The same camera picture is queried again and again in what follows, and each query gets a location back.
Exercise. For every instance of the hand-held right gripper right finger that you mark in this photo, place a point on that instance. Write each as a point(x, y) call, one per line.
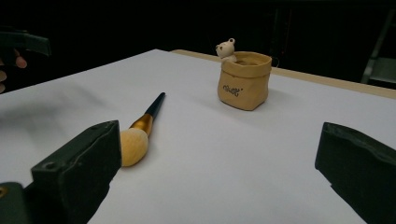
point(361, 165)

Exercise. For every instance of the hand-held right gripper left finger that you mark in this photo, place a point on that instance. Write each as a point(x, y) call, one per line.
point(77, 168)

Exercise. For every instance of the orange ball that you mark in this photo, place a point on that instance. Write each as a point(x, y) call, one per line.
point(134, 145)

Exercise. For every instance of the tan bag-shaped holder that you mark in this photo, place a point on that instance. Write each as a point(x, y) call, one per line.
point(244, 85)

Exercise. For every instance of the grey metal stand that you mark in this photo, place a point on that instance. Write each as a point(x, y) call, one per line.
point(381, 67)

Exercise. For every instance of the wooden table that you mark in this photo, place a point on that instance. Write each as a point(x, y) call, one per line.
point(311, 76)

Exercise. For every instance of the white table cover sheet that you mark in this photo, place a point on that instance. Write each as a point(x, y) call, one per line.
point(218, 171)

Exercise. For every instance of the small cream bear figurine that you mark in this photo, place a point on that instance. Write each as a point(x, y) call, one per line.
point(226, 49)

